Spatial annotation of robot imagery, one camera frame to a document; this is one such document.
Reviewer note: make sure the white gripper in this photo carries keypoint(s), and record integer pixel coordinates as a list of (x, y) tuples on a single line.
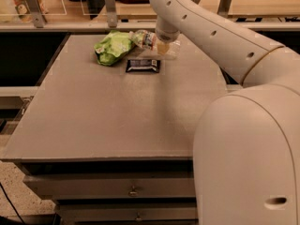
[(166, 37)]

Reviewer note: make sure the clear plastic water bottle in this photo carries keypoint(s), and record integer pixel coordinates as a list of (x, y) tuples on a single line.
[(148, 41)]

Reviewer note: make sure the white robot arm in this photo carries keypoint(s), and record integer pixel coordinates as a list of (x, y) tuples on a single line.
[(246, 151)]

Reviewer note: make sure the green rice chip bag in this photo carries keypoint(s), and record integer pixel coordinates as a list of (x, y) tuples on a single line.
[(113, 48)]

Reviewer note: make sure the dark blue snack bar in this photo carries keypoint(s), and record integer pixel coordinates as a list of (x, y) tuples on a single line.
[(140, 65)]

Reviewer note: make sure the grey drawer cabinet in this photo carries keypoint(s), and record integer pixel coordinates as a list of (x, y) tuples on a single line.
[(106, 145)]

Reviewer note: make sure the upper drawer with knob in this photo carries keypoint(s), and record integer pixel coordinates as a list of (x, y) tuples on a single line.
[(120, 185)]

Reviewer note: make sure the drawer with knob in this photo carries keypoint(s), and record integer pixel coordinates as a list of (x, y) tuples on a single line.
[(149, 211), (120, 185)]

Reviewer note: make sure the colourful package behind glass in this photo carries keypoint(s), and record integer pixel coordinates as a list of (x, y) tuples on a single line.
[(14, 11)]

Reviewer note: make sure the lower drawer with knob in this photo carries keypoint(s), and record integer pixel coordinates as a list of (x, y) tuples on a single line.
[(149, 211)]

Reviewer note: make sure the middle metal bracket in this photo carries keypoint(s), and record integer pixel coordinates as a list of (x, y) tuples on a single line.
[(112, 20)]

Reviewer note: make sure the metal bracket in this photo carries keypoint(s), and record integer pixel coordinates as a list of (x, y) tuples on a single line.
[(224, 7), (37, 16), (112, 20)]

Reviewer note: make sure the right metal bracket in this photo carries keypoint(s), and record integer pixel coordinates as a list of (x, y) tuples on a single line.
[(224, 7)]

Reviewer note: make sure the left metal bracket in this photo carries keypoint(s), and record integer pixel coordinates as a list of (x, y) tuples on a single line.
[(37, 16)]

